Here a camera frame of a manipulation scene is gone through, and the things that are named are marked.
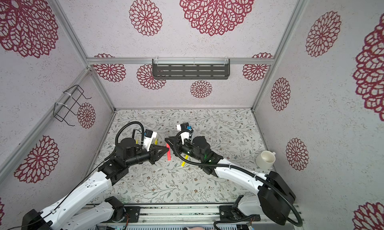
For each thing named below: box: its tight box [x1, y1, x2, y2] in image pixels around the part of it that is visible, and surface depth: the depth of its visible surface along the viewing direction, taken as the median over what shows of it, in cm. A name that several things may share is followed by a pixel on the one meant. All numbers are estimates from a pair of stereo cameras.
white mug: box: [255, 150, 276, 170], surface depth 89 cm
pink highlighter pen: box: [166, 143, 172, 161], surface depth 74 cm
